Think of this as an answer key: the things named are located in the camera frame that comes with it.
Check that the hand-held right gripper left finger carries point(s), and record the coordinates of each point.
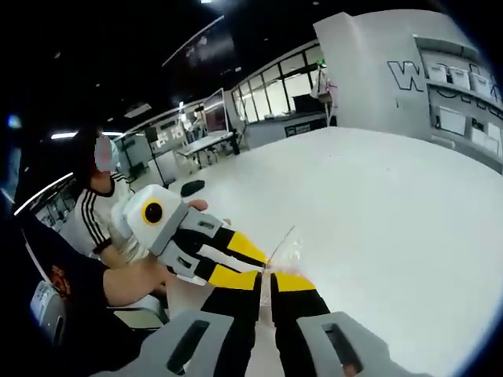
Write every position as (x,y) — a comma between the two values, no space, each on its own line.
(232,310)

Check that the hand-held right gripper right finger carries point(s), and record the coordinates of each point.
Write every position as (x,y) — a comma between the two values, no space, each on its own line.
(298,314)

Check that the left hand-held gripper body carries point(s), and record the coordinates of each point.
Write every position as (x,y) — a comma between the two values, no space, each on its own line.
(137,214)

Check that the clear resealable bag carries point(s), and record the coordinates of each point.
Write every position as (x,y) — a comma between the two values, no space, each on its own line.
(288,251)

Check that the person's left hand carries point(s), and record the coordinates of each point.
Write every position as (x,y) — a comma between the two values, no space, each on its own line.
(197,205)

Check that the black pouch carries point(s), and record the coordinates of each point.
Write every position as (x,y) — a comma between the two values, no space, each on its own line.
(192,188)

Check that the grey chair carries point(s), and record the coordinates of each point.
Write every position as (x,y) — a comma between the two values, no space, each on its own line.
(145,310)

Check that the white background table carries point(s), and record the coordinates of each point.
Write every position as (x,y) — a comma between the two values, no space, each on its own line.
(208,140)

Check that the grey counter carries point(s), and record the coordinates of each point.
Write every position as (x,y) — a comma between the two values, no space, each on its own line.
(271,131)

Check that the display screen on stand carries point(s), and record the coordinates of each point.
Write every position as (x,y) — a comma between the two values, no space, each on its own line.
(216,114)

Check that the white worn device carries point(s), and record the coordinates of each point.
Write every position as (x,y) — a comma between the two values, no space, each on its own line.
(47,310)

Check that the black computer monitor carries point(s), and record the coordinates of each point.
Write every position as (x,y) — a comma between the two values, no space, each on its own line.
(308,103)

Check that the dark hanging ceiling panel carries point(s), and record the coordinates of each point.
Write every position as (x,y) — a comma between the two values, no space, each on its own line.
(208,49)

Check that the pink white hanging cloth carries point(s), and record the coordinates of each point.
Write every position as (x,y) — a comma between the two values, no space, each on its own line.
(328,88)

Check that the grey metal shelf unit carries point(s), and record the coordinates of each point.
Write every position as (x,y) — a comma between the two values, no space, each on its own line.
(444,89)

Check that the row of white storage bins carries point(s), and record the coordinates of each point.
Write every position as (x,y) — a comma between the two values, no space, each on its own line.
(436,72)

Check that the glass window wall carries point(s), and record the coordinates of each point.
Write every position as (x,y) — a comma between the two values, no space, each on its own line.
(275,90)

